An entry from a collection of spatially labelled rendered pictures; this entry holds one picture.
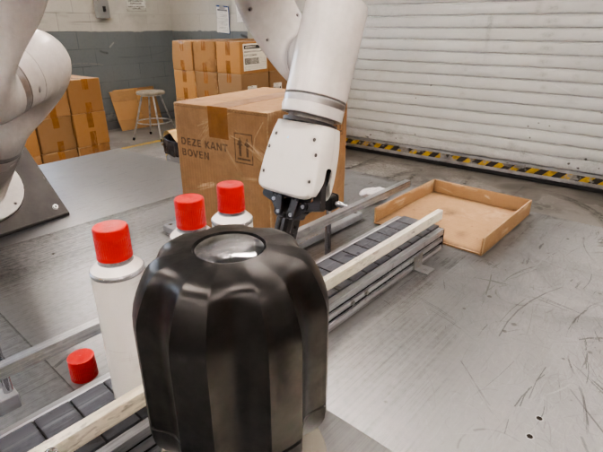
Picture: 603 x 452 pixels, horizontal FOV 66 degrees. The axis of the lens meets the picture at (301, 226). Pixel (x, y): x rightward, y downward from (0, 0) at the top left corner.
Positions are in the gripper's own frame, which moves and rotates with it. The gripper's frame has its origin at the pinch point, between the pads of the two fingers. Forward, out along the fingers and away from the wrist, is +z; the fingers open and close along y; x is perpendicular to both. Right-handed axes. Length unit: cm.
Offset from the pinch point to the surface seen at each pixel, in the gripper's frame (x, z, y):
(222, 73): 212, -69, -280
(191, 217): -17.2, -1.2, 0.7
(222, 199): -12.0, -3.4, -0.6
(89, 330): -24.0, 12.9, -3.9
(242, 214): -9.4, -2.0, 0.6
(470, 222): 61, -5, 4
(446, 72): 362, -122, -154
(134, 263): -23.8, 3.5, 1.8
